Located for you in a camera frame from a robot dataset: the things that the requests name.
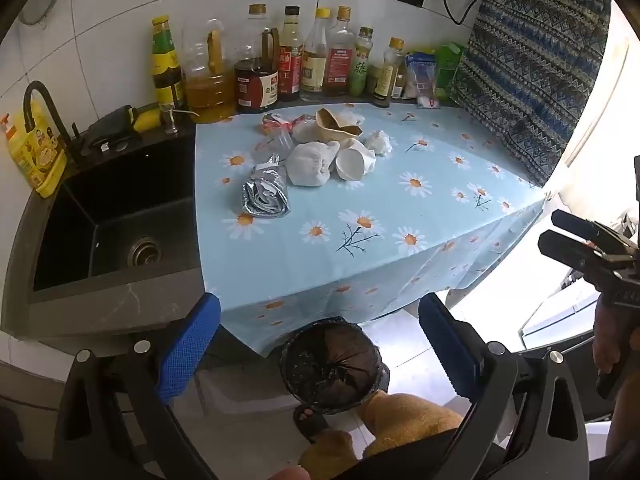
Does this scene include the blue daisy print tablecloth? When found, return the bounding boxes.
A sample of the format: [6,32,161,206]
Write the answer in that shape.
[195,101,546,356]

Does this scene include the green label sauce bottle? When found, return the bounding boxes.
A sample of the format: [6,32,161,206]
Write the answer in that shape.
[151,16,186,111]

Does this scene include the beige paper bowl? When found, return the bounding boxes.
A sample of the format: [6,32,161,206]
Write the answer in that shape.
[315,106,366,147]

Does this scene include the soy sauce jug gold handle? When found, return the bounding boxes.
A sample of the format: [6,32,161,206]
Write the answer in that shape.
[233,4,280,113]

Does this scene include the clear cooking oil jug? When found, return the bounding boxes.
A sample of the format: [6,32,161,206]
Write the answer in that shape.
[181,20,237,123]

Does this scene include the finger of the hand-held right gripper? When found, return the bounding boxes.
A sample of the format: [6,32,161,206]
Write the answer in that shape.
[551,209,628,248]
[537,230,618,288]

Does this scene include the white blue plastic packet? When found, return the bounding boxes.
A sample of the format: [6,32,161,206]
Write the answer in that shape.
[404,51,442,109]

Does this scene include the yellow sponge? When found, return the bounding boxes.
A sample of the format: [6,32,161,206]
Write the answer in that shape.
[131,107,162,133]

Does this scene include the red white wrapper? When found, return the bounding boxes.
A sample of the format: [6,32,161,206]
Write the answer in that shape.
[262,112,316,133]

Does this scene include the person's right forearm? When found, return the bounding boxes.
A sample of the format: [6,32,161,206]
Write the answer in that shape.
[607,360,640,461]

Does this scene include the light green label bottle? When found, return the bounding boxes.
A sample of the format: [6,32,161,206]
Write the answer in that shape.
[348,26,375,97]

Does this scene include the bin with black bag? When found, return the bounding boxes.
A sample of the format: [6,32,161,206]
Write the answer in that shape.
[279,321,390,415]

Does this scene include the dark bottle red label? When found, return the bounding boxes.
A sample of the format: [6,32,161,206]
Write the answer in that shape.
[277,6,304,103]

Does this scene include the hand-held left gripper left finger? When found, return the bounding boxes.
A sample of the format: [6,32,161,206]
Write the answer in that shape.
[52,292,223,480]

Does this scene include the silver foil wrapper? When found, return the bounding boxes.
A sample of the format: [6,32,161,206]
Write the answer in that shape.
[242,152,292,220]

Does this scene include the black kitchen sink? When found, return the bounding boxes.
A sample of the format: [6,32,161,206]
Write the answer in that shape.
[32,135,203,293]

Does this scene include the blue patterned cloth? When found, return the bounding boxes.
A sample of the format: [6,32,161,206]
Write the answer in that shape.
[450,0,613,188]

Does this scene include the clear bottle cream label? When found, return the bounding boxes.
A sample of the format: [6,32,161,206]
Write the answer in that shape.
[300,7,331,102]

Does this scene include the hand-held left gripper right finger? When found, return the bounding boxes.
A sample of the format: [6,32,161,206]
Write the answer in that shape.
[418,293,594,480]

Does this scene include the soap dispenser pump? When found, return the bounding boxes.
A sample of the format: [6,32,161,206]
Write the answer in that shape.
[159,102,201,136]

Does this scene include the square bottle red label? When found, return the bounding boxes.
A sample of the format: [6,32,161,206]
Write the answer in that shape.
[323,6,357,97]

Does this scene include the white tissue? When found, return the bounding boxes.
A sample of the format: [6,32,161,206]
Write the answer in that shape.
[365,130,393,156]

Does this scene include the green packet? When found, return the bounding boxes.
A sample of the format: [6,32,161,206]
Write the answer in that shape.
[434,42,466,101]

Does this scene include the person's yellow pants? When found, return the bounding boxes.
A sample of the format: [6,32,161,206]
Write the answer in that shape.
[300,392,463,480]

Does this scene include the white paper cup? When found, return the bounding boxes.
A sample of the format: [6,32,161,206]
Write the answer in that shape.
[335,139,377,182]

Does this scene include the black faucet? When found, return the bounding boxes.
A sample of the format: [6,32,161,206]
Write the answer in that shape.
[22,81,88,166]

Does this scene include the small bottle yellow label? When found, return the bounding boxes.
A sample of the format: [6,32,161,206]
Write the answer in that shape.
[372,37,405,108]

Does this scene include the person's black sandal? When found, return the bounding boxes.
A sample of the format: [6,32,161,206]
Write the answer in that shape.
[292,405,331,443]

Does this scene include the clear plastic bag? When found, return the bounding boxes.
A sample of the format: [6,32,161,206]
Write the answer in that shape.
[257,127,296,161]

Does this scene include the black sink rack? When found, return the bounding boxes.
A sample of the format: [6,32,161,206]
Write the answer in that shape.
[75,107,141,153]

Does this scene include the yellow dish soap bottle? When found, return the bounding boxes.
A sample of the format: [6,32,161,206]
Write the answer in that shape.
[2,100,68,198]

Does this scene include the person's right hand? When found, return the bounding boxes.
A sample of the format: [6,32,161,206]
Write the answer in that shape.
[593,301,640,377]

